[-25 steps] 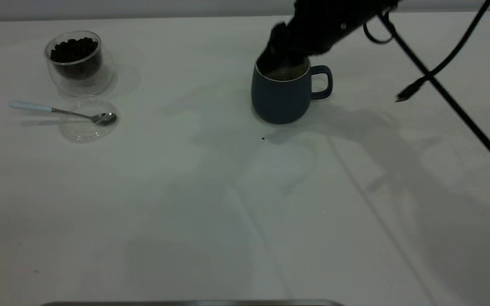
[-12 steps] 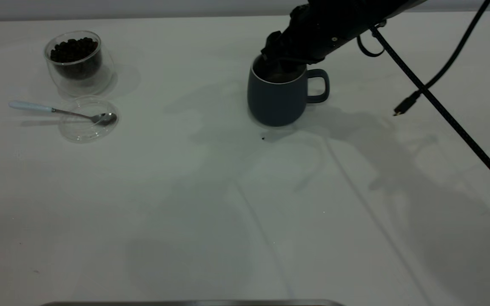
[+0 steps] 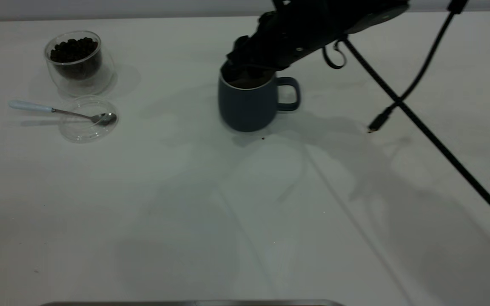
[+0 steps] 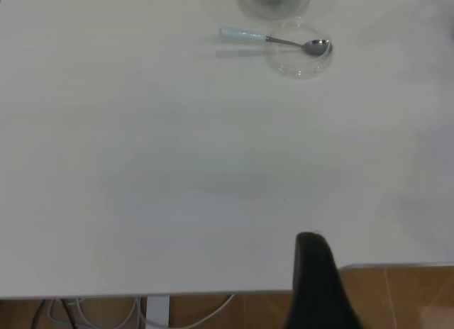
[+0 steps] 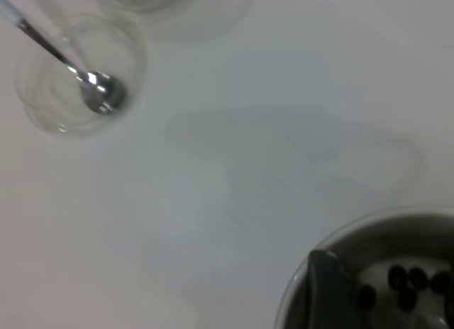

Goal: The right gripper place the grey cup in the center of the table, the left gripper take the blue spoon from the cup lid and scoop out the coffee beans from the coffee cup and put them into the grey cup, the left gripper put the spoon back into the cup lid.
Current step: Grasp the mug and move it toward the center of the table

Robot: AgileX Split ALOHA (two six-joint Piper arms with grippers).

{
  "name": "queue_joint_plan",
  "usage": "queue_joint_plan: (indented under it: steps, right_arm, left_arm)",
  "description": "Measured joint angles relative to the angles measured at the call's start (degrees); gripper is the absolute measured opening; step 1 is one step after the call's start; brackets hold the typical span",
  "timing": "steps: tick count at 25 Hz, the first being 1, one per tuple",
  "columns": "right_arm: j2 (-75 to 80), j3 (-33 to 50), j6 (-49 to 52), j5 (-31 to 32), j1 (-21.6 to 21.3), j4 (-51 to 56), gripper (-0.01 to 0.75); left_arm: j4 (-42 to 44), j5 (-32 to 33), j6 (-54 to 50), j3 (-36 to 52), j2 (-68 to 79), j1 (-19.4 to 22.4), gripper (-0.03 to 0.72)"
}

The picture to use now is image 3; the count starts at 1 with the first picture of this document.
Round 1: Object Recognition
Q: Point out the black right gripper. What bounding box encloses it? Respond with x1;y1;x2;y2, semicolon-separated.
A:
226;0;358;82

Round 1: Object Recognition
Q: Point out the dark blue-grey ceramic mug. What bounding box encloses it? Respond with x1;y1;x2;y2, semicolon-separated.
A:
218;68;301;132

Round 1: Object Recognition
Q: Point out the metal spoon with pale handle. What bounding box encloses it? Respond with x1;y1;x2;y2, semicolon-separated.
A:
9;100;118;127

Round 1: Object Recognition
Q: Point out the double-walled clear glass cup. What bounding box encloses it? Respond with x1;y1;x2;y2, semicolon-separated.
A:
43;30;116;97

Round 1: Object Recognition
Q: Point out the coffee beans pile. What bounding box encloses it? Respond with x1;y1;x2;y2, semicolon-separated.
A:
50;37;102;80

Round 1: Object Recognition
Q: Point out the clear round plastic lid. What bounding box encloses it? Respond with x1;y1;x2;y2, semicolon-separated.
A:
59;96;120;143

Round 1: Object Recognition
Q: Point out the small black cable loop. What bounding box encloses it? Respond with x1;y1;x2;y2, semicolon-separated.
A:
323;40;348;70

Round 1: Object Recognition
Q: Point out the black cable with plug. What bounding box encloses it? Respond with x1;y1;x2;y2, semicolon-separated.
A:
367;0;469;134

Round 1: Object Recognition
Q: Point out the black braided cable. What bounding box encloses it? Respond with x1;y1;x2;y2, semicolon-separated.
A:
339;37;490;233

